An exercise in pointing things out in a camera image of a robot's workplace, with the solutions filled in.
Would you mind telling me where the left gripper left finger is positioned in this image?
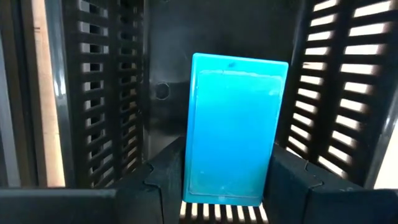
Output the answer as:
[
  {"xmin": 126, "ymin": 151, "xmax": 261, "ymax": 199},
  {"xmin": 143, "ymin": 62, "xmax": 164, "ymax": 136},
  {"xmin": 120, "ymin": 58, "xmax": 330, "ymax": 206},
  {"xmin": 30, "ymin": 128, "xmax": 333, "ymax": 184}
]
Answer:
[{"xmin": 0, "ymin": 136, "xmax": 187, "ymax": 224}]

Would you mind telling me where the black slotted basket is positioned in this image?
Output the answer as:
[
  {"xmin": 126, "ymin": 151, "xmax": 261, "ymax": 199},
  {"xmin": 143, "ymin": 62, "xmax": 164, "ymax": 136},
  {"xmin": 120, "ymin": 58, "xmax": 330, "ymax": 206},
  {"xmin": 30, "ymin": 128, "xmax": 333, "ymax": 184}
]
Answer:
[{"xmin": 45, "ymin": 0, "xmax": 398, "ymax": 224}]

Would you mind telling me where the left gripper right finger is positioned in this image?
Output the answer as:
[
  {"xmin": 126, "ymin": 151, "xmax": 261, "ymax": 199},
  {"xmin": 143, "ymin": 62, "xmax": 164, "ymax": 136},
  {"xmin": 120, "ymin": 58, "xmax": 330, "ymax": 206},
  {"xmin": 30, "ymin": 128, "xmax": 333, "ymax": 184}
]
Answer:
[{"xmin": 264, "ymin": 144, "xmax": 398, "ymax": 224}]

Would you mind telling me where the black aluminium table frame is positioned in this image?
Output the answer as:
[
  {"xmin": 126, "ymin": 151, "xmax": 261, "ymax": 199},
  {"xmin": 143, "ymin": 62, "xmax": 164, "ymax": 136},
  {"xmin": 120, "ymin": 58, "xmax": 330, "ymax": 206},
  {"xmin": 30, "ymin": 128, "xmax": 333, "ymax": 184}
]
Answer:
[{"xmin": 9, "ymin": 0, "xmax": 40, "ymax": 187}]

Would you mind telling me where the teal card case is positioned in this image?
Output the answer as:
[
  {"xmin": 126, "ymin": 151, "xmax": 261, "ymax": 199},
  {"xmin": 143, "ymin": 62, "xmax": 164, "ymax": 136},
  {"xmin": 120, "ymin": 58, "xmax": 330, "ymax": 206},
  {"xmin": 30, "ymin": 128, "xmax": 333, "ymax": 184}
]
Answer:
[{"xmin": 182, "ymin": 52, "xmax": 289, "ymax": 207}]

